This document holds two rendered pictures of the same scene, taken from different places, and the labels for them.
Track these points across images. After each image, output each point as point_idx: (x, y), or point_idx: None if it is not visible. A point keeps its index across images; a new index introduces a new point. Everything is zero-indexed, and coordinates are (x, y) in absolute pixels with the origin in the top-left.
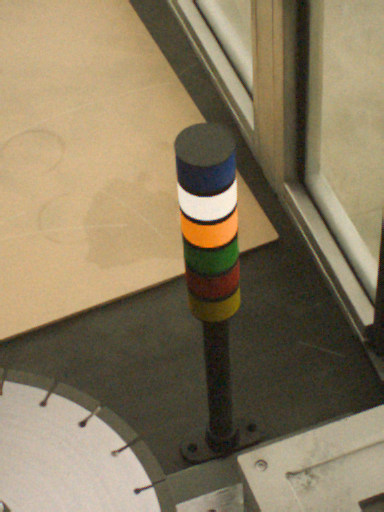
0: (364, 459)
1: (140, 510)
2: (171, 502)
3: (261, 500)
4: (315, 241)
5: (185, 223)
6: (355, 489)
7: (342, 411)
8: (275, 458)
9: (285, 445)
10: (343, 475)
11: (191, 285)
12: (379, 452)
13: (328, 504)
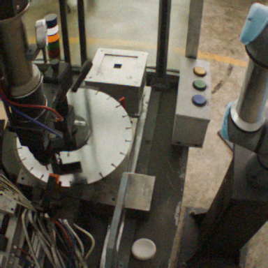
0: (104, 63)
1: (88, 93)
2: (91, 86)
3: (98, 81)
4: (38, 63)
5: (51, 38)
6: (109, 67)
7: (74, 80)
8: (91, 75)
9: (89, 72)
10: (105, 67)
11: (53, 54)
12: (105, 60)
13: (109, 72)
